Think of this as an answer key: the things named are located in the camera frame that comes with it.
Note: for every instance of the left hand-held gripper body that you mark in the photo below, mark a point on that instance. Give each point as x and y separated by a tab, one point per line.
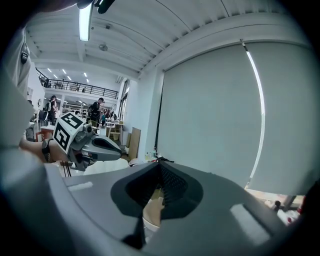
67	132

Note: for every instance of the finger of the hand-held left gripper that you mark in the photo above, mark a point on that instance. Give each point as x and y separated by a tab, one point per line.
105	141
105	155

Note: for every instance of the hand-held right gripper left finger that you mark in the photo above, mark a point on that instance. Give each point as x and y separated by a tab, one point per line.
100	195

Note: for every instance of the wooden stool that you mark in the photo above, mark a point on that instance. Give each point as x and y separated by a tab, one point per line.
115	130

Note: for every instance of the long ceiling light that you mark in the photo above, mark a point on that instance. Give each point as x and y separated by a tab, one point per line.
85	22

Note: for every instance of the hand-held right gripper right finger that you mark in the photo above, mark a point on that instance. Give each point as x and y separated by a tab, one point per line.
212	212

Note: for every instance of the black head-worn camera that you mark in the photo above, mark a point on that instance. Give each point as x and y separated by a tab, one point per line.
105	5

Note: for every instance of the black mezzanine railing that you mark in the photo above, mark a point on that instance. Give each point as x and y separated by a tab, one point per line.
82	87

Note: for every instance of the round ceiling fixture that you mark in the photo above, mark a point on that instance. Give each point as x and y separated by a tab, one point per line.
103	47

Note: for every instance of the leaning wooden board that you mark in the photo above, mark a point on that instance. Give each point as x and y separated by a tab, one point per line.
135	143

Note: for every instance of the person's left hand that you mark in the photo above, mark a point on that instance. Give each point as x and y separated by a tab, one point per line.
58	153

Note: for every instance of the green plastic bottle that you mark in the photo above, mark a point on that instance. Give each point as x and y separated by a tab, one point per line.
150	155

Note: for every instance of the black wristwatch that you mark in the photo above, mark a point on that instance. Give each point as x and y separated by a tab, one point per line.
46	150

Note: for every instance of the round wooden table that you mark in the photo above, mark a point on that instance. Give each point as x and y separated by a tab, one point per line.
152	210

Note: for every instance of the person's left forearm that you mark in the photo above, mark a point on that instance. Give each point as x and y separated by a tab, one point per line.
31	148

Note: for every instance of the person's beige shirt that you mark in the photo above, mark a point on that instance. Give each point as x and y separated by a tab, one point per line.
15	100

